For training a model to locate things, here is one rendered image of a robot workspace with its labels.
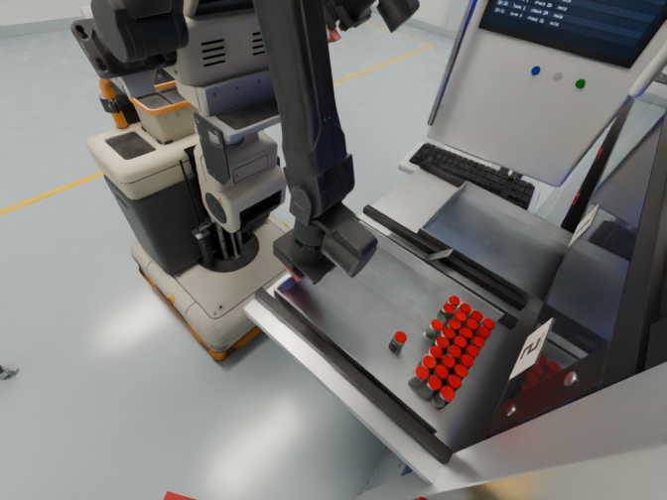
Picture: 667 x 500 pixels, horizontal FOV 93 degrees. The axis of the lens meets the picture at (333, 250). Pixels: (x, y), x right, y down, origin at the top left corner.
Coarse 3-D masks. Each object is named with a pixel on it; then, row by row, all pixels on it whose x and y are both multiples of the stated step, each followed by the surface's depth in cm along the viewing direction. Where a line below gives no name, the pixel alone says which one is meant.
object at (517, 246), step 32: (480, 192) 85; (448, 224) 78; (480, 224) 80; (512, 224) 81; (544, 224) 79; (480, 256) 72; (512, 256) 73; (544, 256) 74; (512, 288) 64; (544, 288) 68
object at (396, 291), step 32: (384, 256) 69; (288, 288) 61; (320, 288) 62; (352, 288) 63; (384, 288) 64; (416, 288) 65; (448, 288) 64; (320, 320) 58; (352, 320) 58; (384, 320) 59; (416, 320) 60; (352, 352) 54; (384, 352) 55; (416, 352) 56; (384, 384) 48; (416, 416) 47
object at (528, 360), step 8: (544, 328) 43; (528, 336) 47; (536, 336) 44; (544, 336) 41; (528, 344) 45; (536, 352) 40; (520, 360) 43; (528, 360) 40; (520, 368) 41; (512, 376) 42
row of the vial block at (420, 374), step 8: (464, 304) 58; (456, 312) 56; (464, 312) 57; (448, 320) 59; (456, 320) 55; (464, 320) 56; (448, 328) 54; (456, 328) 54; (440, 336) 53; (448, 336) 53; (432, 344) 54; (440, 344) 52; (448, 344) 52; (432, 352) 51; (440, 352) 51; (424, 360) 50; (432, 360) 50; (416, 368) 49; (424, 368) 49; (432, 368) 50; (416, 376) 49; (424, 376) 48; (416, 384) 50
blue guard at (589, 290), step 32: (640, 96) 108; (640, 128) 73; (640, 160) 55; (608, 192) 60; (640, 192) 44; (608, 224) 47; (576, 256) 53; (608, 256) 39; (576, 288) 42; (608, 288) 33; (544, 320) 46; (576, 320) 35; (608, 320) 29; (544, 352) 38; (576, 352) 31; (608, 352) 26; (512, 384) 41
